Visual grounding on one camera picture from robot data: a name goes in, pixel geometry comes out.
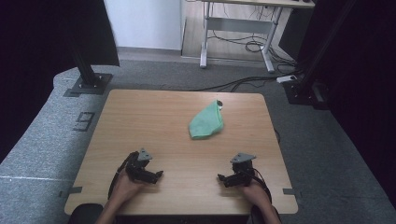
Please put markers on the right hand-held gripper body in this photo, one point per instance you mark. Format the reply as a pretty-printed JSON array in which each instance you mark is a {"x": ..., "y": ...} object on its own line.
[{"x": 244, "y": 174}]

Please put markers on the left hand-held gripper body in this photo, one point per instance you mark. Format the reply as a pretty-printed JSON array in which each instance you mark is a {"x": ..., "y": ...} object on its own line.
[{"x": 137, "y": 169}]

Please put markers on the green cloth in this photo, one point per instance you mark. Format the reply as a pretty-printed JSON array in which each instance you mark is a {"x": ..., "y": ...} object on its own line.
[{"x": 206, "y": 123}]

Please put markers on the person's left hand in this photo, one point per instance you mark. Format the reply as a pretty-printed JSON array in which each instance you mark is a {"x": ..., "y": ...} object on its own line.
[{"x": 123, "y": 189}]

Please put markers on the person's right hand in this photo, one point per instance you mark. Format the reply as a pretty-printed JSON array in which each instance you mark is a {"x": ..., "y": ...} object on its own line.
[{"x": 257, "y": 196}]

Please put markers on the grey tape strip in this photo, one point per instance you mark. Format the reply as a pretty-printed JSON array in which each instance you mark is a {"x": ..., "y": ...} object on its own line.
[
  {"x": 73, "y": 190},
  {"x": 291, "y": 192}
]

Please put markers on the dark round table grommet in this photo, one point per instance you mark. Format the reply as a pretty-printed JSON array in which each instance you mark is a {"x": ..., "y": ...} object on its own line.
[{"x": 220, "y": 105}]

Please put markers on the white power strip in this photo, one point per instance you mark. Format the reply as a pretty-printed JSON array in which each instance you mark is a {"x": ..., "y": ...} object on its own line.
[{"x": 286, "y": 79}]

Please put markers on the black curtain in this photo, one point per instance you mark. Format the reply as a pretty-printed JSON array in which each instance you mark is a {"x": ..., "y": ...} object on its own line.
[
  {"x": 37, "y": 46},
  {"x": 367, "y": 77}
]

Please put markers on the black stand with base plate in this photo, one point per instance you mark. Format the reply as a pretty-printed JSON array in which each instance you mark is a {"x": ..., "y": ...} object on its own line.
[
  {"x": 88, "y": 81},
  {"x": 306, "y": 84}
]

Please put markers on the white desk frame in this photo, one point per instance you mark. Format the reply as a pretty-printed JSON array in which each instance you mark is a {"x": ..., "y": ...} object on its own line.
[{"x": 239, "y": 26}]

